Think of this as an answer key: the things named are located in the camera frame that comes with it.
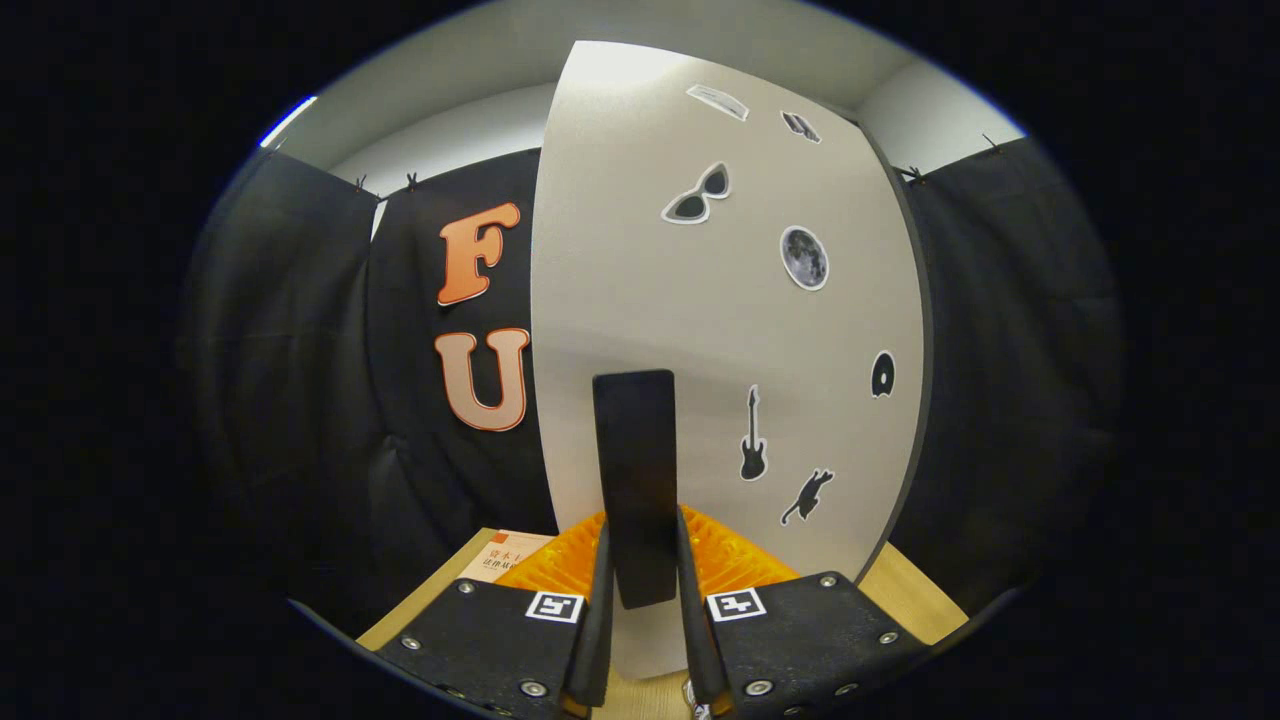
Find beige shoe cabinet door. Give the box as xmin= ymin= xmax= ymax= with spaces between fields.
xmin=530 ymin=40 xmax=931 ymax=681

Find narrow ceiling light strip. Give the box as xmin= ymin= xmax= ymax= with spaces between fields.
xmin=259 ymin=95 xmax=319 ymax=150

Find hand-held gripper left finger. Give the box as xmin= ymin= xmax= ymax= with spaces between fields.
xmin=373 ymin=512 xmax=615 ymax=719

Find black cabinet door handle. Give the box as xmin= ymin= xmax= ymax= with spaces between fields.
xmin=592 ymin=369 xmax=678 ymax=611

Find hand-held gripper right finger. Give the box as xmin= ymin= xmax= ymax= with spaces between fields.
xmin=673 ymin=505 xmax=928 ymax=720

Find black backdrop cloth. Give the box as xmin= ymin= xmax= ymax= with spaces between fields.
xmin=180 ymin=135 xmax=1121 ymax=641

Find beige paperback book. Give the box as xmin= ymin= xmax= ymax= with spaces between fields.
xmin=462 ymin=528 xmax=557 ymax=589

